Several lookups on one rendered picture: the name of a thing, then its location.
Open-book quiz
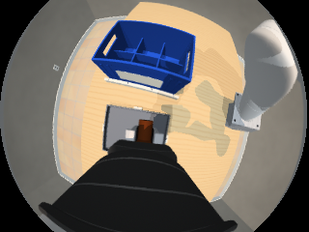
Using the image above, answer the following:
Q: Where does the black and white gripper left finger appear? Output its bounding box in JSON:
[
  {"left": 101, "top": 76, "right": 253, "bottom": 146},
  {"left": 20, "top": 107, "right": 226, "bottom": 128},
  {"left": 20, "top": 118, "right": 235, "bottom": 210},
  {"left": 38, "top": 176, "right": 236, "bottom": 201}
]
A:
[{"left": 126, "top": 126, "right": 139, "bottom": 141}]

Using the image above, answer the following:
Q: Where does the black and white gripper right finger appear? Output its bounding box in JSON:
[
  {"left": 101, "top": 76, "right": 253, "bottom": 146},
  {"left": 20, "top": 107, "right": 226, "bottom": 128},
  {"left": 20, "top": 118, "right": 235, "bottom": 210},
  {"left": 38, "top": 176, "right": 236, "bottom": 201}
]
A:
[{"left": 151, "top": 128, "right": 164, "bottom": 144}]

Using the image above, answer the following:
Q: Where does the brown bottle with red label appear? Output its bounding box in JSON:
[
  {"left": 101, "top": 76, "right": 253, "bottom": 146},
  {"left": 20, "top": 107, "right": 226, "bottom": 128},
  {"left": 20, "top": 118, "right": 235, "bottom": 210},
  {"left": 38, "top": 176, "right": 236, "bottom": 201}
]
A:
[{"left": 137, "top": 120, "right": 154, "bottom": 143}]

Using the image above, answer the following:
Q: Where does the blue plastic crate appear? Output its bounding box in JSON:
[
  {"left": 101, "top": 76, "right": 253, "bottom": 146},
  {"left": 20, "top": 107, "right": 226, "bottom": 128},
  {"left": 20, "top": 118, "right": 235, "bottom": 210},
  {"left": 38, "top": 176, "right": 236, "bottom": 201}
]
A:
[{"left": 91, "top": 20, "right": 196, "bottom": 95}]

